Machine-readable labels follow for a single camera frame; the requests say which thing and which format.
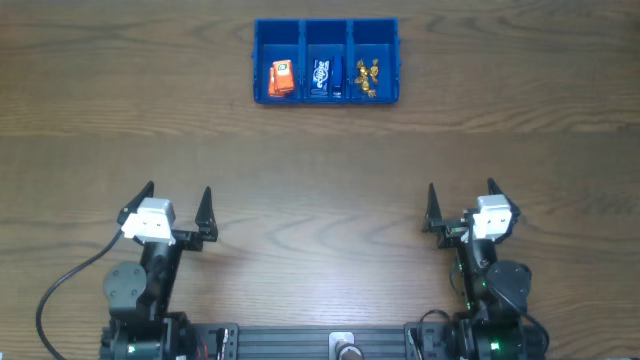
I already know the mounting rail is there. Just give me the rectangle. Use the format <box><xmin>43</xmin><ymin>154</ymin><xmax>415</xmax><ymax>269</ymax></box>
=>
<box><xmin>99</xmin><ymin>322</ymin><xmax>547</xmax><ymax>360</ymax></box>

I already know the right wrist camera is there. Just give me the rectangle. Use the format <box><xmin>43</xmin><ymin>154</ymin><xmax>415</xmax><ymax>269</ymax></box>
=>
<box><xmin>467</xmin><ymin>194</ymin><xmax>514</xmax><ymax>243</ymax></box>

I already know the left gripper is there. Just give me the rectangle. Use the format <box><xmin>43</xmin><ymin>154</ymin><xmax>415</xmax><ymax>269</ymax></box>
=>
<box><xmin>117</xmin><ymin>180</ymin><xmax>219</xmax><ymax>252</ymax></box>

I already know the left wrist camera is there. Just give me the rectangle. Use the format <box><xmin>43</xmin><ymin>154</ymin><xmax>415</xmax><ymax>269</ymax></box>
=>
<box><xmin>120</xmin><ymin>197</ymin><xmax>177</xmax><ymax>246</ymax></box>

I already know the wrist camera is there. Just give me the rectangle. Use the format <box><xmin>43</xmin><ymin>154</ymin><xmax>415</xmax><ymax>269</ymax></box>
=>
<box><xmin>467</xmin><ymin>194</ymin><xmax>514</xmax><ymax>243</ymax></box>
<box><xmin>120</xmin><ymin>197</ymin><xmax>177</xmax><ymax>246</ymax></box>

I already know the blue tray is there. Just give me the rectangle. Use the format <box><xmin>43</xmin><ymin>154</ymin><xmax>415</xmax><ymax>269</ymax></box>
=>
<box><xmin>252</xmin><ymin>17</ymin><xmax>402</xmax><ymax>106</ymax></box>

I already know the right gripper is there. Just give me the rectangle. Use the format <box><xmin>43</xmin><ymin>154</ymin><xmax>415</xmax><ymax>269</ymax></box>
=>
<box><xmin>422</xmin><ymin>178</ymin><xmax>521</xmax><ymax>249</ymax></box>

